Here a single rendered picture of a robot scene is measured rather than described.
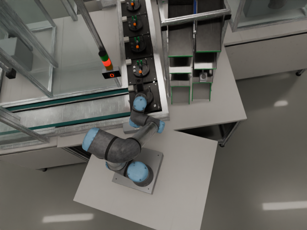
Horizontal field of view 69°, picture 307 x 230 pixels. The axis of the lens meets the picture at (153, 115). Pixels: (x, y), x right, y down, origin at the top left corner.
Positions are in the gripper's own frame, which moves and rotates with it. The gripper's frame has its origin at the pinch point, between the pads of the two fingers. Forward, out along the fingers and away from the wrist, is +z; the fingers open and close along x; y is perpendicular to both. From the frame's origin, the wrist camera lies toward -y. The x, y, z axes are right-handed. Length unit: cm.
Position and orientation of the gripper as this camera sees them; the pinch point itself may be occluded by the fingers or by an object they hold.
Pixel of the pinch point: (141, 88)
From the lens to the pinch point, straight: 163.3
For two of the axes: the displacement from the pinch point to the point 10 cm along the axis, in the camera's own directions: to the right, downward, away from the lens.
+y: 1.6, 9.4, 3.2
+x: 9.9, -1.5, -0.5
